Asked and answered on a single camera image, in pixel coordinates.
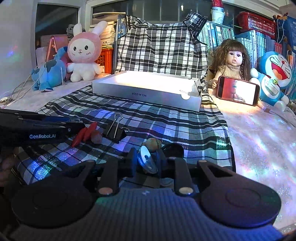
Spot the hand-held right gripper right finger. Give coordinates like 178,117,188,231
156,148,235,197

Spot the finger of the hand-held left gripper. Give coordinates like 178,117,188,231
0,109,71,125
18,122,86,139

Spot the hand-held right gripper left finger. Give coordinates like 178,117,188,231
62,147,139,195

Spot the red toy chili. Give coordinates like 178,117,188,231
83,122,98,142
71,127,88,148

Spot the round metal disc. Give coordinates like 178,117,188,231
137,146,159,174

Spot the black round lid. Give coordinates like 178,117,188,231
161,144,185,159

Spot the tan striped nut shell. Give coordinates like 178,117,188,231
142,138,162,151

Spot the reddish brown nut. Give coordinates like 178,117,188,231
91,130,103,144

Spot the white shallow cardboard box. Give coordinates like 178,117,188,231
92,70,202,112

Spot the black binder clip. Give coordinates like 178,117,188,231
103,113,130,143

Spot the black white plaid cloth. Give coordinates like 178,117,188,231
14,85,236,186

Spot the blue spotted plush toy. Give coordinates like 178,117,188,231
31,46,69,92

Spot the pink bag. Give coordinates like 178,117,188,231
40,35,70,63

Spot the pink white bunny plush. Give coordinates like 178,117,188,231
67,21,109,83

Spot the orange plastic crate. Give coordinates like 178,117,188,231
96,48,115,74

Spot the stack of pale books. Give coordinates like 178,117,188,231
91,12,127,49

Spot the smartphone in red case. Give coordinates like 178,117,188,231
217,75,261,107

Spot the black white plaid garment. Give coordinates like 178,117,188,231
115,13,210,93

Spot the brown haired baby doll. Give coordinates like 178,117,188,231
206,39,253,90

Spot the row of teal books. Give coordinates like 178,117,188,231
198,21,235,50

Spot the blue white cat plush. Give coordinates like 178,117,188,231
250,51,293,112

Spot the row of blue books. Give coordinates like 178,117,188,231
234,30,284,68

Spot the white paper cup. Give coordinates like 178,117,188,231
211,6,225,25

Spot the row of thin books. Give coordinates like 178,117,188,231
283,43,296,93

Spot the red plastic basket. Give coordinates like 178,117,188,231
236,11,278,39

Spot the white cable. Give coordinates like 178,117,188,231
0,61,47,107

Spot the pink cable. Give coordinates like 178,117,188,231
258,102,296,127

